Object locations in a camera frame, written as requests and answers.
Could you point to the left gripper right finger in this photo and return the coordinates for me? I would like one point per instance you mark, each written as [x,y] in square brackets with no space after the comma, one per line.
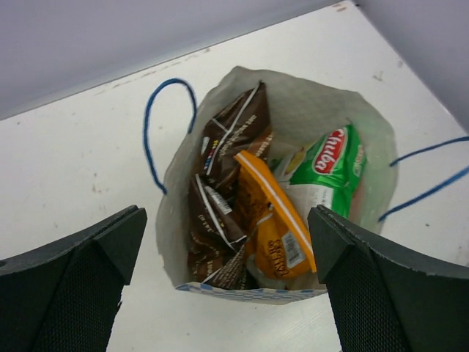
[384,296]

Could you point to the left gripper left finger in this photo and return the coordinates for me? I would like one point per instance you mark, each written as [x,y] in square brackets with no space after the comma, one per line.
[65,295]

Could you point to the orange chips bag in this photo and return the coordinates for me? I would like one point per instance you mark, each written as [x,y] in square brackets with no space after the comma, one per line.
[278,251]

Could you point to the green Chuba snack bag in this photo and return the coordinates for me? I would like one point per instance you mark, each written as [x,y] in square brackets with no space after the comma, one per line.
[327,172]

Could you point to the blue checkered paper bag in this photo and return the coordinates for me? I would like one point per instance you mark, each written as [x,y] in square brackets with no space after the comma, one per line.
[300,110]

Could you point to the brown sea salt chips bag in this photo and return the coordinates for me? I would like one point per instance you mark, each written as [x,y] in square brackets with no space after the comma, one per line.
[244,124]

